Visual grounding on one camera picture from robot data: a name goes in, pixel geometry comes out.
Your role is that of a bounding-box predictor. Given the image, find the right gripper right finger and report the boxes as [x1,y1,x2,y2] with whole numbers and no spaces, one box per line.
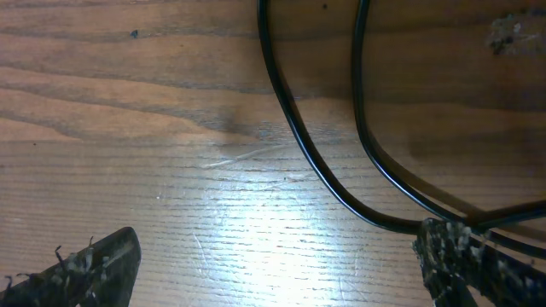
[413,218,545,306]

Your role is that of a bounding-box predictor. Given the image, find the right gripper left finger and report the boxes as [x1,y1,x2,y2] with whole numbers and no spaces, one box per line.
[1,227,142,307]

